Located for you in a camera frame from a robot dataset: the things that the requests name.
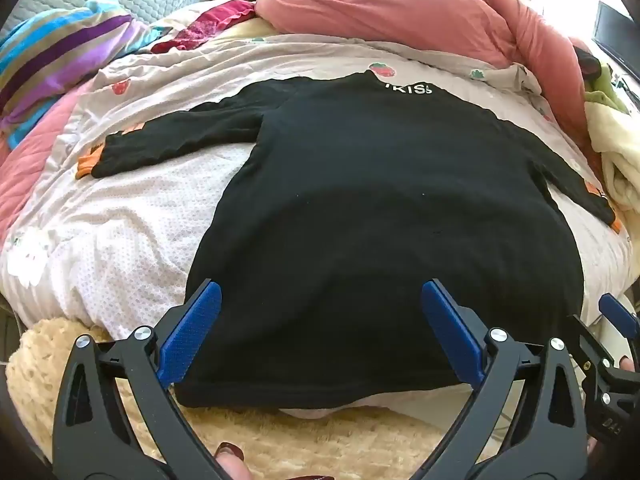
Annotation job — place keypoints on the green cloth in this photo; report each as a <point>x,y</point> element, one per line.
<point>607,85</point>

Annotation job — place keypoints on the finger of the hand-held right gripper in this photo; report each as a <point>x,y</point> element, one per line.
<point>590,345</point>
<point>612,310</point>

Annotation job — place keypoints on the beige printed quilt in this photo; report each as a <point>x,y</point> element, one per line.
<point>150,210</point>

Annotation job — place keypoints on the black sweater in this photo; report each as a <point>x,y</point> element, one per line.
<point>375,185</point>

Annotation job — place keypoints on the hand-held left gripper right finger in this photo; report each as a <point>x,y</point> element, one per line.
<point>450,330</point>

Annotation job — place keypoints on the magenta cloth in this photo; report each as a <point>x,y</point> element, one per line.
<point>210,25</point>

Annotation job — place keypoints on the person's left hand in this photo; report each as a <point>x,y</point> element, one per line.
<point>235,467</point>

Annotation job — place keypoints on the pink quilted blanket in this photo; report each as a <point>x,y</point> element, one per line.
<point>25,170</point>

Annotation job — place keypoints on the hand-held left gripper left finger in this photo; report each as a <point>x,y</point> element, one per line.
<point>192,330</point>

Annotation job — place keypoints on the cream fleece blanket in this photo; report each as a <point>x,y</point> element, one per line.
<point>615,150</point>

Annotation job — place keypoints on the pink duvet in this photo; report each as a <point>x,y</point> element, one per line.
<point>390,5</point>

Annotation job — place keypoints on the cream fluffy rug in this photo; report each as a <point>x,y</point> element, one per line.
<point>50,360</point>

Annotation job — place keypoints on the black wall television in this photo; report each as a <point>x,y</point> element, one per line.
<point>615,35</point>

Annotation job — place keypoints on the dark cloth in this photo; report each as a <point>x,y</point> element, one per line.
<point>585,60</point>

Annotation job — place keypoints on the person's right hand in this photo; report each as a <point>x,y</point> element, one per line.
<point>626,363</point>

